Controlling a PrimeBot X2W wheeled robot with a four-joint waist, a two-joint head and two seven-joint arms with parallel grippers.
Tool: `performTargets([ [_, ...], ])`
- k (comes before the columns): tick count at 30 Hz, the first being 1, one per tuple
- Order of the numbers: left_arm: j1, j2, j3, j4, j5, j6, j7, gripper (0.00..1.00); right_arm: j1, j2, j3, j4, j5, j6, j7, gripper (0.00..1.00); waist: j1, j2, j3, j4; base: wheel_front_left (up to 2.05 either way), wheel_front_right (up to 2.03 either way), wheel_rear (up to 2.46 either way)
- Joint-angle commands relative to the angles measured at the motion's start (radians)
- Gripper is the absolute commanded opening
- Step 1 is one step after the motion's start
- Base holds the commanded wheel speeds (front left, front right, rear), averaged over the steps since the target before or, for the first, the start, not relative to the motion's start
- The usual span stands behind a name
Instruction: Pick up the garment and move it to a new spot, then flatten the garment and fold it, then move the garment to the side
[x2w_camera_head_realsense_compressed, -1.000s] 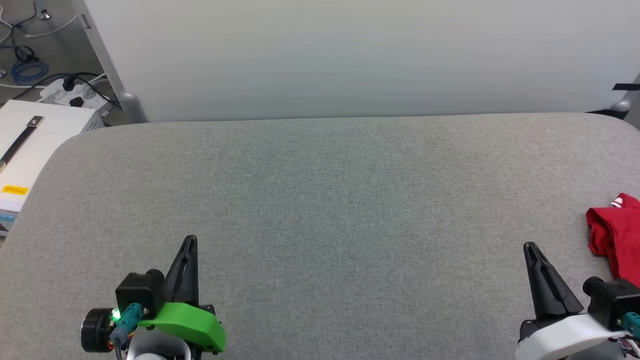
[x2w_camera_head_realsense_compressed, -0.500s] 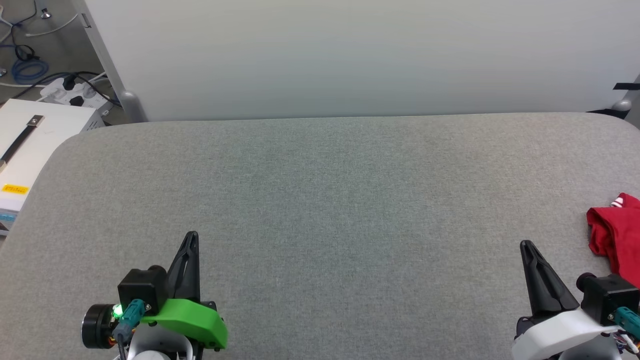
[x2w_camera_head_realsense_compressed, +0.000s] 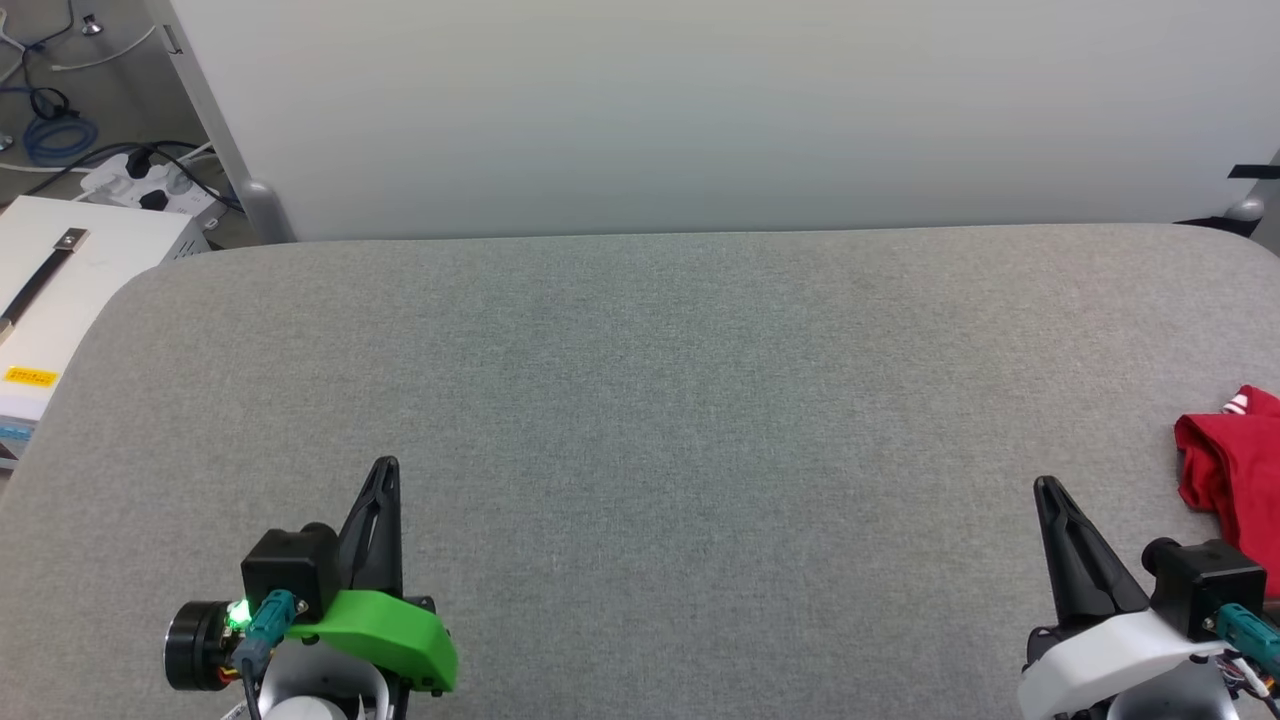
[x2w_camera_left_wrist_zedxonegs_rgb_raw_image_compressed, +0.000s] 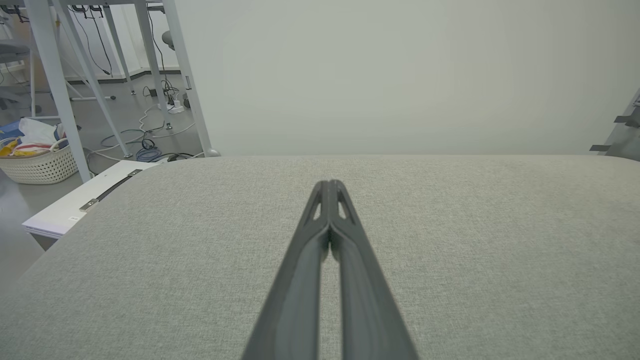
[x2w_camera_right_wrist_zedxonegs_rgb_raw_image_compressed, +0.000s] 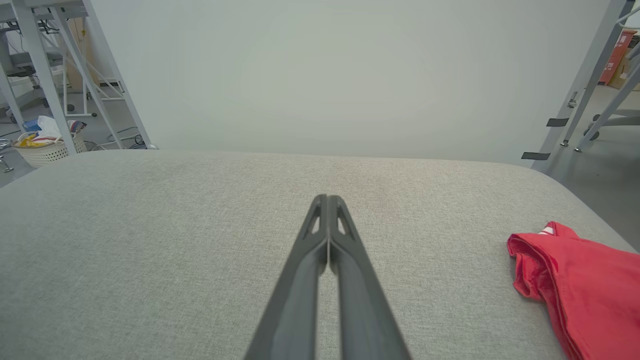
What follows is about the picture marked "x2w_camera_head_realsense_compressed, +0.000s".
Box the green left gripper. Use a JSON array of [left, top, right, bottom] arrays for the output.
[[288, 457, 460, 695]]

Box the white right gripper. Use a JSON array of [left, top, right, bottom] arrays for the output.
[[1018, 476, 1237, 720]]

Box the red and white jersey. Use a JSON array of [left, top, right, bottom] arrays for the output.
[[1174, 385, 1280, 601]]

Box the white equipment box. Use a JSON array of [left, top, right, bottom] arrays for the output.
[[0, 195, 213, 471]]

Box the white power strip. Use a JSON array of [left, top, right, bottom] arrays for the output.
[[78, 148, 227, 217]]

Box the white backdrop panel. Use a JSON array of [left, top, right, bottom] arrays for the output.
[[165, 0, 1280, 244]]

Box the grey metal panel post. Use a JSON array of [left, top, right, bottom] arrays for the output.
[[1225, 150, 1280, 229], [150, 0, 297, 245]]

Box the blue cable coil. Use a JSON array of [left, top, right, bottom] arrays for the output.
[[20, 85, 101, 167]]

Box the white floor cable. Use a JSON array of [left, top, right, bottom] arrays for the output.
[[48, 22, 161, 73]]

